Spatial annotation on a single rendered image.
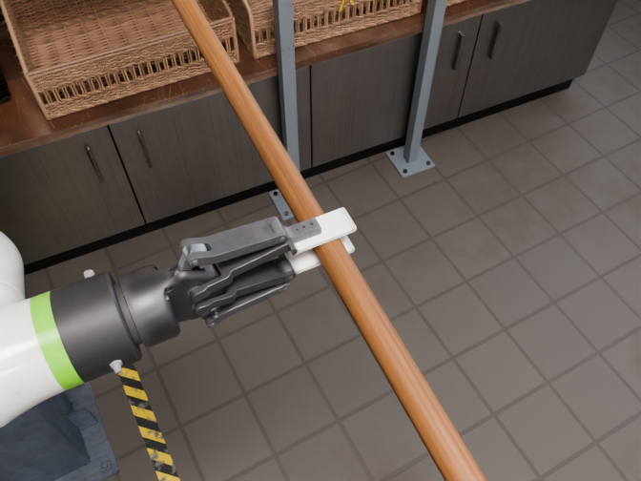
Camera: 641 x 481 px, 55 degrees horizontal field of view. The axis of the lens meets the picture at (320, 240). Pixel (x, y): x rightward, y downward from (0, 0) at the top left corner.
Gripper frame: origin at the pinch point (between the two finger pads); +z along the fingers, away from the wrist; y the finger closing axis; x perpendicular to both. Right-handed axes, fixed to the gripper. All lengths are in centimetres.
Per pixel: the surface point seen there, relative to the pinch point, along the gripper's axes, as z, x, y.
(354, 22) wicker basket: 61, -105, 58
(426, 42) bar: 82, -95, 64
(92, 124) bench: -19, -100, 63
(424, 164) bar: 88, -91, 118
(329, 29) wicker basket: 53, -105, 58
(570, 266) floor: 109, -31, 118
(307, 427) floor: 6, -19, 119
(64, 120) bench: -25, -104, 62
